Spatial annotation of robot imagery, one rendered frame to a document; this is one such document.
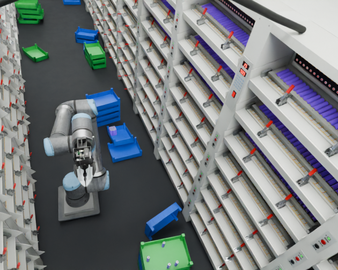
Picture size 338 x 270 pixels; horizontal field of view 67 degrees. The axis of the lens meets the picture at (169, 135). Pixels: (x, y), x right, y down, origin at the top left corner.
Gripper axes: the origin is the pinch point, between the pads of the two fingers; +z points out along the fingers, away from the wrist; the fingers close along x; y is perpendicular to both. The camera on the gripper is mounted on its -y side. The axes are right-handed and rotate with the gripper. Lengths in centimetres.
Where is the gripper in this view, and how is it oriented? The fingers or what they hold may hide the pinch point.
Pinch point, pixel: (86, 184)
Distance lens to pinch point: 110.1
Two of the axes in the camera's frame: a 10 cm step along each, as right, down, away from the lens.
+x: 9.6, -1.2, 2.4
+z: 2.6, 7.3, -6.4
